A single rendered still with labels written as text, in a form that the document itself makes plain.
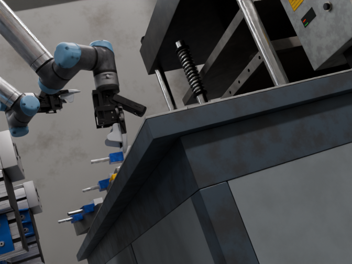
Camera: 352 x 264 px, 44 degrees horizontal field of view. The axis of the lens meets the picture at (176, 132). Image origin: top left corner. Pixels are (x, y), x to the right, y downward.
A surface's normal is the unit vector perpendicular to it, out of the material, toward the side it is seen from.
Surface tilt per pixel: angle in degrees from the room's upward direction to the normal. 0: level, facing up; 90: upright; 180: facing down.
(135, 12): 90
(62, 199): 90
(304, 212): 90
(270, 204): 90
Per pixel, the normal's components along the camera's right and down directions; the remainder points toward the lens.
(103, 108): 0.25, -0.23
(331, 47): -0.91, 0.23
